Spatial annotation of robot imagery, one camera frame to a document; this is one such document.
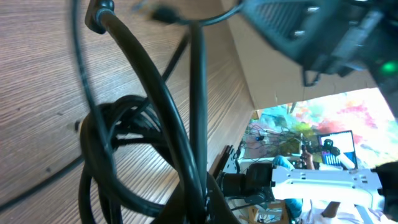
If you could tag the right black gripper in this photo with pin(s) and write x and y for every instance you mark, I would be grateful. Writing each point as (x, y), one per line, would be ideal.
(321, 36)

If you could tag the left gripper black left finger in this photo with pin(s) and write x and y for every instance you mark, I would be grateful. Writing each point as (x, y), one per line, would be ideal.
(175, 210)

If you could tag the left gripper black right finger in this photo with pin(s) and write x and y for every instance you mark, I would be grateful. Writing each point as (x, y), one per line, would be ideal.
(218, 210)

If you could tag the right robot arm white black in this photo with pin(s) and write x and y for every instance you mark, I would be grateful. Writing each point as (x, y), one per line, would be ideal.
(370, 188)

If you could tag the laptop screen in background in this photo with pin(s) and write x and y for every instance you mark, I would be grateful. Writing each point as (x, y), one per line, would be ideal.
(337, 149)

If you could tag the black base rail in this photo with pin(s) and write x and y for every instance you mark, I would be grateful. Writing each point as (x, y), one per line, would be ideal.
(227, 162)

